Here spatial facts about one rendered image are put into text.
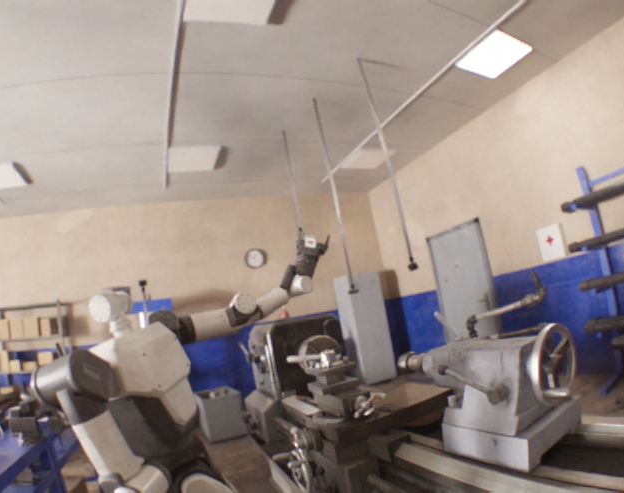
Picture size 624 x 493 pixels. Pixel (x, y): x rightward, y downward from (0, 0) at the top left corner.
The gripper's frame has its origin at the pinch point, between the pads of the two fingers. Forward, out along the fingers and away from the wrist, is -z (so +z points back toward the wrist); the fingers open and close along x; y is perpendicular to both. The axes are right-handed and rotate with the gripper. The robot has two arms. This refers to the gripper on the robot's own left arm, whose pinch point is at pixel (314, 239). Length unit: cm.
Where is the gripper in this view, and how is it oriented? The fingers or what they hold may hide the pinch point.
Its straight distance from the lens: 149.7
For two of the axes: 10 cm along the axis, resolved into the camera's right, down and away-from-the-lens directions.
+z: -2.9, 8.0, -5.2
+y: -1.2, -5.7, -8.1
